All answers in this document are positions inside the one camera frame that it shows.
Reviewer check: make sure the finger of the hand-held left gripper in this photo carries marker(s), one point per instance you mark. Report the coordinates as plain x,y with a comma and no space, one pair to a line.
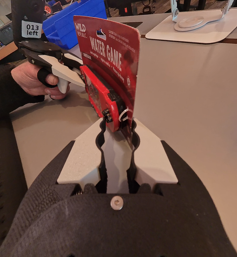
74,58
66,74

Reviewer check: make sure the person's left forearm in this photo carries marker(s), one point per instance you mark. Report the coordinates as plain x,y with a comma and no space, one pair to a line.
6,94

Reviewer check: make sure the wooden background desk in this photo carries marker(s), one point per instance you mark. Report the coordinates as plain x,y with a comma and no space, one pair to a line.
2,52

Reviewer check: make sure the person's left hand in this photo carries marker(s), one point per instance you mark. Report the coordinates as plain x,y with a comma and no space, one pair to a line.
26,80

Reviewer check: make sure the white monitor stand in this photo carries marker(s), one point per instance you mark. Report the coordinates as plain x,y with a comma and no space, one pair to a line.
210,30

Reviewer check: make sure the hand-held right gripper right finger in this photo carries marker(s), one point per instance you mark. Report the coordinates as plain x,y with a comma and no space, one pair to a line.
152,164

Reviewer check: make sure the blue plastic bin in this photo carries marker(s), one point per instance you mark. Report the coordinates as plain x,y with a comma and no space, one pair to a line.
70,26

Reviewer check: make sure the red carded water game toy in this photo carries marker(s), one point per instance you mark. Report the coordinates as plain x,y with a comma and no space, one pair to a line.
114,60

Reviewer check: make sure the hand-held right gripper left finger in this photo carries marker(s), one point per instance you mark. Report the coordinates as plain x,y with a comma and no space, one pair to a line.
82,160

